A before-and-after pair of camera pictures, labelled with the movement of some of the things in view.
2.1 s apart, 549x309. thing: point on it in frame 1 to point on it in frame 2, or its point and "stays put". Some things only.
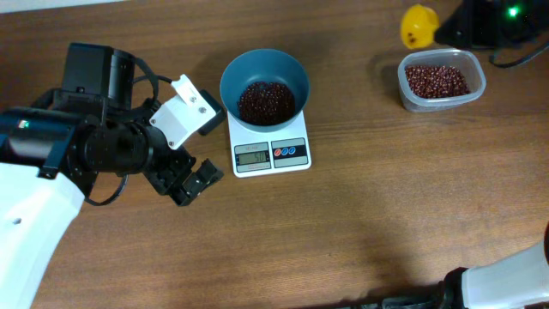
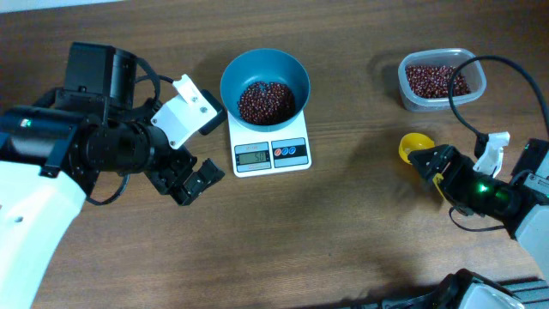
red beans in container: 436,81 stays put
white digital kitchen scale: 265,153 stays put
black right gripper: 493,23 to 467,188
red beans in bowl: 267,104 stays put
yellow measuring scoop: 418,27 to 419,141
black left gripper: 172,172 stays put
